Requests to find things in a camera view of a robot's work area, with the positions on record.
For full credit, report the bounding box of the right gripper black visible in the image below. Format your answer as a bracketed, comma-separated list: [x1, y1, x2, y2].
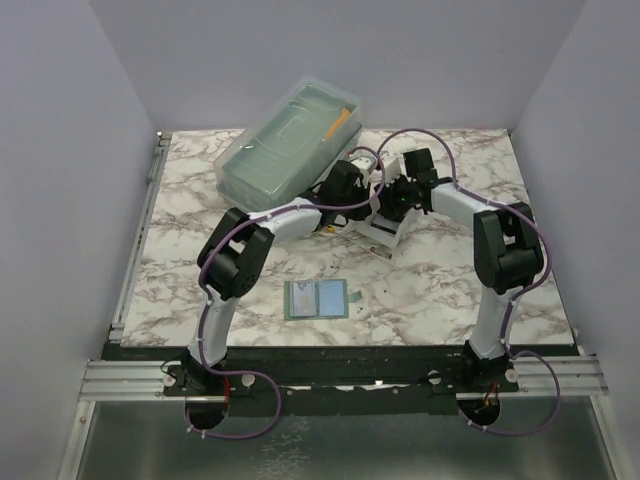
[376, 171, 417, 221]

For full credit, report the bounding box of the white card tray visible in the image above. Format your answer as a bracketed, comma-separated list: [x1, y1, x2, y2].
[355, 210, 417, 250]

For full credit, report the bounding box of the green leather card holder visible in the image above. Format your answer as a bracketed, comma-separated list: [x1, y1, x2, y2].
[283, 279, 362, 321]

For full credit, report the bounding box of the white card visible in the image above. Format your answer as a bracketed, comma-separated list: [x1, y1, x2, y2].
[291, 282, 317, 317]

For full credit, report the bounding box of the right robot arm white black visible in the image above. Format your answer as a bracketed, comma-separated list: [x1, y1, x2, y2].
[374, 148, 544, 392]

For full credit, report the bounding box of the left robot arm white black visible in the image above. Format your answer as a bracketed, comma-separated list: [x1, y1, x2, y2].
[179, 155, 385, 395]

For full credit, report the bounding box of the small metal clip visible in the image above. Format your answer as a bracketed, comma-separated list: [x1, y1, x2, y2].
[369, 247, 392, 260]

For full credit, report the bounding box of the clear plastic storage box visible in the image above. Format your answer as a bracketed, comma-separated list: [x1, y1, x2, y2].
[214, 77, 362, 212]

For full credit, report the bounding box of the orange tool inside box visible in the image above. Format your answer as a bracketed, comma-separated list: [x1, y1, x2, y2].
[323, 107, 351, 141]

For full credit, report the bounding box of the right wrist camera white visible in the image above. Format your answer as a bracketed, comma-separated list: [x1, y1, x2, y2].
[384, 158, 404, 188]

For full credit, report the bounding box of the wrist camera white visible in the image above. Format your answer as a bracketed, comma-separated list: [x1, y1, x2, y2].
[349, 155, 378, 178]
[384, 158, 404, 188]

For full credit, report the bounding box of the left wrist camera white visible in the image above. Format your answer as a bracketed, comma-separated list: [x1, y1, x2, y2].
[349, 155, 378, 178]

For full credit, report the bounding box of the black front mounting rail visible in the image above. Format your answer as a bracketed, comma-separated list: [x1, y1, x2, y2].
[164, 346, 518, 417]

